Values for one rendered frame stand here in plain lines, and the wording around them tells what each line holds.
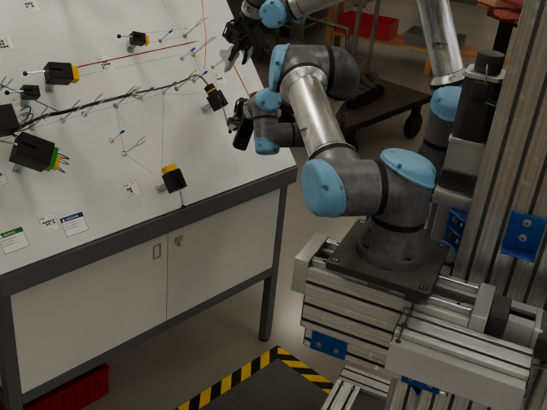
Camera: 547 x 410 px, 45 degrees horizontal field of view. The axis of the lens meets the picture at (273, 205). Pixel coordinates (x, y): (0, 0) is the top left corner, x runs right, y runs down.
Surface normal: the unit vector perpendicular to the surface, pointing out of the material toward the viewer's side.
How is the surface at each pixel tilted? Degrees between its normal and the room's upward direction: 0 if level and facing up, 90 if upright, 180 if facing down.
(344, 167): 23
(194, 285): 90
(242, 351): 0
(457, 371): 90
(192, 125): 50
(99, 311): 90
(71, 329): 90
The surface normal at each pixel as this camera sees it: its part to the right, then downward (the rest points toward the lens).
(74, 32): 0.62, -0.26
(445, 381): -0.41, 0.40
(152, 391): 0.09, -0.88
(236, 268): 0.72, 0.38
